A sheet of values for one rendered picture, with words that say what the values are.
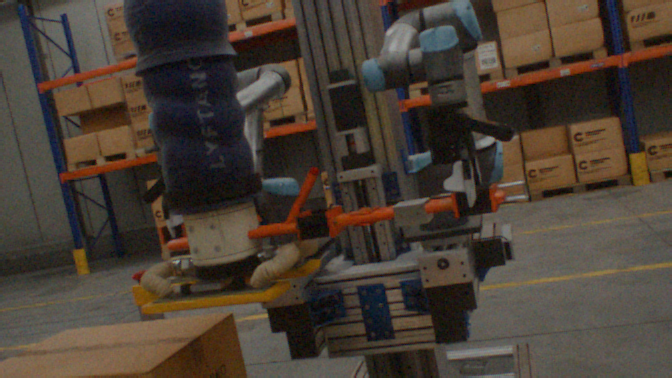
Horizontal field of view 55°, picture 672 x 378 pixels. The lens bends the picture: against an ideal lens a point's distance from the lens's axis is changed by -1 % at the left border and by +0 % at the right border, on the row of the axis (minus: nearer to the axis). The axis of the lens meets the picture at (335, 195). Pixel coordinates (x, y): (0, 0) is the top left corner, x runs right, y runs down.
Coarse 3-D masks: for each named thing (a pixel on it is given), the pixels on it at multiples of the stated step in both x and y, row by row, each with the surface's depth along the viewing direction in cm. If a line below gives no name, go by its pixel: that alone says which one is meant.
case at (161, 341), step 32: (160, 320) 186; (192, 320) 178; (224, 320) 174; (32, 352) 179; (64, 352) 172; (96, 352) 166; (128, 352) 159; (160, 352) 154; (192, 352) 158; (224, 352) 172
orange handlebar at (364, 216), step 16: (496, 192) 128; (368, 208) 140; (384, 208) 140; (432, 208) 132; (448, 208) 131; (272, 224) 150; (288, 224) 144; (336, 224) 139; (368, 224) 137; (176, 240) 159
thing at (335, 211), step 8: (328, 208) 147; (336, 208) 143; (296, 216) 141; (304, 216) 140; (312, 216) 139; (320, 216) 138; (328, 216) 139; (336, 216) 142; (296, 224) 141; (304, 224) 140; (312, 224) 140; (320, 224) 140; (328, 224) 139; (304, 232) 140; (312, 232) 140; (320, 232) 139; (328, 232) 139; (336, 232) 141
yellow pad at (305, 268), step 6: (300, 264) 156; (306, 264) 157; (312, 264) 157; (318, 264) 160; (288, 270) 154; (294, 270) 153; (300, 270) 153; (306, 270) 153; (312, 270) 156; (246, 276) 158; (252, 276) 157; (282, 276) 154; (288, 276) 154; (294, 276) 153; (300, 276) 153; (192, 282) 164; (246, 282) 158
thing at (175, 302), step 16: (224, 288) 146; (240, 288) 141; (256, 288) 139; (272, 288) 138; (288, 288) 142; (160, 304) 145; (176, 304) 143; (192, 304) 142; (208, 304) 140; (224, 304) 139; (240, 304) 138
